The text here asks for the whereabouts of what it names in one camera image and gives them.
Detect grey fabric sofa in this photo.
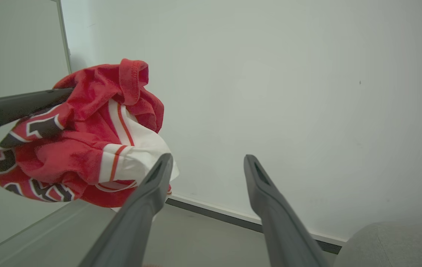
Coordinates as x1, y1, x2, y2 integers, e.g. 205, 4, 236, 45
333, 221, 422, 267

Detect dark grey baseboard strip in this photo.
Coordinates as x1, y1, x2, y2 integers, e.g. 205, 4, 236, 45
166, 198, 343, 255

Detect white framed wall panel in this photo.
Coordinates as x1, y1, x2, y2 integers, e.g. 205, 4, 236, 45
0, 0, 85, 262

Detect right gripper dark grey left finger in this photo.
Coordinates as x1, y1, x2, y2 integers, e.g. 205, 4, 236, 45
78, 153, 173, 267

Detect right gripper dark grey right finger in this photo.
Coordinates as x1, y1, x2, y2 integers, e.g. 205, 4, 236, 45
243, 155, 330, 267

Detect red white sports jersey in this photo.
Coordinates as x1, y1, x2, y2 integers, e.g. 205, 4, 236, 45
0, 58, 180, 212

